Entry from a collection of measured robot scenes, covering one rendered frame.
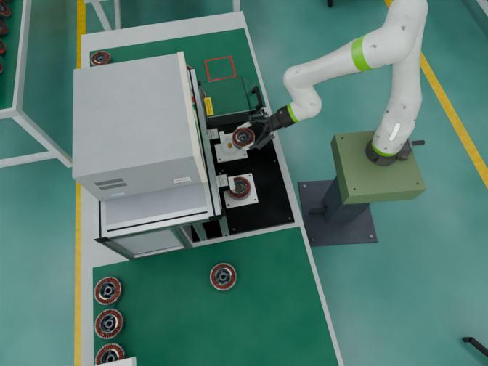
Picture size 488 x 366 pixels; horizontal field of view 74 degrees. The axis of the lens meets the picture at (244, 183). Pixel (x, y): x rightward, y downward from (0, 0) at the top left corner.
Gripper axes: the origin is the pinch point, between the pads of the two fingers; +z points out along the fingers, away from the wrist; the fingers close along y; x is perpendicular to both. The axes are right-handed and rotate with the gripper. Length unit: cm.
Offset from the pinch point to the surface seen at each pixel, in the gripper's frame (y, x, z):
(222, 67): 55, -6, 6
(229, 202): -29.3, 1.3, 13.9
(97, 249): -39, 30, 69
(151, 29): 93, 14, 39
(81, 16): 215, -9, 143
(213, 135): -1.0, 14.4, 8.2
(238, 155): -5.7, -3.0, 6.2
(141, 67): 6, 59, 5
